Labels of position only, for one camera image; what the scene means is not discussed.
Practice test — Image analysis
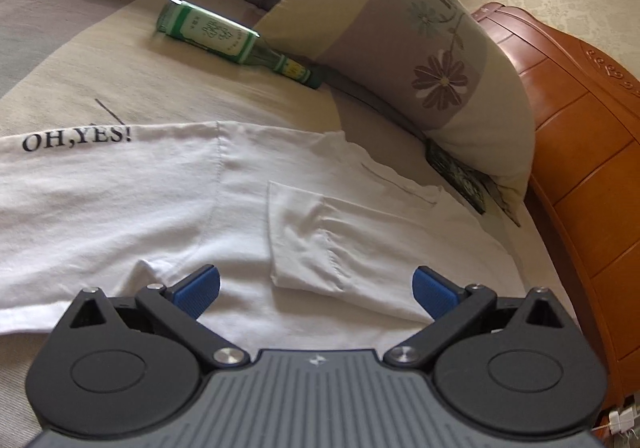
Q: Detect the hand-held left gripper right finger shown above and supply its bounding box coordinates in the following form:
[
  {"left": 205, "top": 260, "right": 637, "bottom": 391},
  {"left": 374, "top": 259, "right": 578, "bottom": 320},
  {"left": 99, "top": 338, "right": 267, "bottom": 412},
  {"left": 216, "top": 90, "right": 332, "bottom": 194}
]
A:
[{"left": 384, "top": 265, "right": 568, "bottom": 369}]

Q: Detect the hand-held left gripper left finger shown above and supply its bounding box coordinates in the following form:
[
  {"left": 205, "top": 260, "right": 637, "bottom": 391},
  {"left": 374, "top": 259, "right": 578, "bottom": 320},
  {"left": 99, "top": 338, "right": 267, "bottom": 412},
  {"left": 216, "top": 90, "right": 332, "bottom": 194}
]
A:
[{"left": 70, "top": 264, "right": 251, "bottom": 370}]

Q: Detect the white long-sleeve printed shirt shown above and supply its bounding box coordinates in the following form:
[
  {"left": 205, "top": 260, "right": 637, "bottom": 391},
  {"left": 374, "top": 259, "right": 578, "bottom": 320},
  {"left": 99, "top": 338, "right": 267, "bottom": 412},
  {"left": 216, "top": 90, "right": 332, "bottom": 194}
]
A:
[{"left": 0, "top": 120, "right": 526, "bottom": 336}]

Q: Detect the dark patterned flat packet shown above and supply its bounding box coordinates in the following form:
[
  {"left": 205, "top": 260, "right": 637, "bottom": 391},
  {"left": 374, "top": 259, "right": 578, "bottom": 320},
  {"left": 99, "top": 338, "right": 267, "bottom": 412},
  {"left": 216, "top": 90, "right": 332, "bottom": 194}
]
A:
[{"left": 425, "top": 138, "right": 488, "bottom": 215}]

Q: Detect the wooden headboard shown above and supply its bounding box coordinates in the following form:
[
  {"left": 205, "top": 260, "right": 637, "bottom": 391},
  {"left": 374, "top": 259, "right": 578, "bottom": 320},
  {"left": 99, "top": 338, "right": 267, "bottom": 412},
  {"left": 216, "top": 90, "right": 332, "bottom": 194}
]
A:
[{"left": 470, "top": 2, "right": 640, "bottom": 399}]

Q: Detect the white power adapter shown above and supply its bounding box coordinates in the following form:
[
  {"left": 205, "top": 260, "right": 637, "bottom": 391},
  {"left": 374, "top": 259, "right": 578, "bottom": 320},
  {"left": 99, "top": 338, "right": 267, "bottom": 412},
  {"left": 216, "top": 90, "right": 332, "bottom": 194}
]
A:
[{"left": 607, "top": 407, "right": 638, "bottom": 434}]

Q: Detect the green glass bottle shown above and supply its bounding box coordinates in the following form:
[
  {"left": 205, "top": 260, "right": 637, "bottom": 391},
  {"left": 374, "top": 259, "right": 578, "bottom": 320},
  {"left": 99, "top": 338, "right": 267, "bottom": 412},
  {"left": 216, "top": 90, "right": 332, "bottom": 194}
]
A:
[{"left": 156, "top": 0, "right": 323, "bottom": 89}]

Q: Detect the floral patchwork pillow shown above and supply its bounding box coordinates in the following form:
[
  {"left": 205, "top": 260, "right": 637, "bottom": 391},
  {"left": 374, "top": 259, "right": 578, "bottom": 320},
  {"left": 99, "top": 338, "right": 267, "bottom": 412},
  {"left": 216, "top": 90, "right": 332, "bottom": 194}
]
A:
[{"left": 255, "top": 0, "right": 536, "bottom": 229}]

